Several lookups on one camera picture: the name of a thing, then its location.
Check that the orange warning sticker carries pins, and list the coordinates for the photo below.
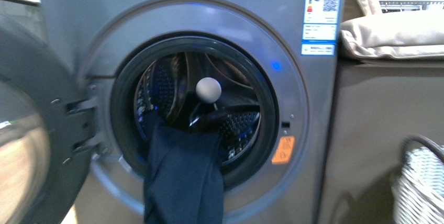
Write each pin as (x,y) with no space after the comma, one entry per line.
(284,150)

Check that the grey front-load washing machine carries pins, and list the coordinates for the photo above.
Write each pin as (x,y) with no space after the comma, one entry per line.
(133,56)

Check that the metal wire rack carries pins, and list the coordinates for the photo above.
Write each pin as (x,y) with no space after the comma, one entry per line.
(389,6)

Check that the blue white energy label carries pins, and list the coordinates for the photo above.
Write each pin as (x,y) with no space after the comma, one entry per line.
(320,24)

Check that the beige cushion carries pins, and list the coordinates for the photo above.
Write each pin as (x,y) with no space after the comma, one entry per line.
(366,33)

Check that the washing machine door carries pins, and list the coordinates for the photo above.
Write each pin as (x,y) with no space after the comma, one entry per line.
(45,155)

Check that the white woven laundry basket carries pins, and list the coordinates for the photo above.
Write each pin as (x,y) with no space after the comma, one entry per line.
(418,189)

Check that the brown cabinet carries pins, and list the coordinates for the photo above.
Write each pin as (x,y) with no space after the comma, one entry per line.
(376,105)

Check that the white ball in drum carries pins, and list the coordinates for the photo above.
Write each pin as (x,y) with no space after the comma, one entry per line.
(208,90)

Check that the dark wrapped basket handle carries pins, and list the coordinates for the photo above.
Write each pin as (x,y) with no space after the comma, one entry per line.
(426,142)

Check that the dark navy garment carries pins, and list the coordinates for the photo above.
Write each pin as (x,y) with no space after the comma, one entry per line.
(183,181)

